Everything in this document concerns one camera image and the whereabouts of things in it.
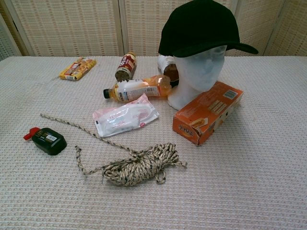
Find black cloth cap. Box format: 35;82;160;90
158;0;259;58

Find white foam mannequin head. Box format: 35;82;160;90
167;45;226;111

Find black bottle with red cap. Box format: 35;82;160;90
23;126;68;156

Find pink wet wipes pack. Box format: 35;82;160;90
92;92;160;138

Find orange juice bottle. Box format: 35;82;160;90
103;74;174;103

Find orange cardboard box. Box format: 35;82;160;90
172;80;244;147

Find white label tea bottle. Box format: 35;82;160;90
157;54;180;87

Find red Costa coffee bottle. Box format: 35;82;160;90
114;50;138;81

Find yellow snack pack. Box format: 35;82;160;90
59;57;97;81

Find white woven tablecloth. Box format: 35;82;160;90
0;55;307;230

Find beige woven folding screen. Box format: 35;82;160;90
0;0;307;57

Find beige speckled rope bundle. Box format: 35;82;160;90
40;113;188;188

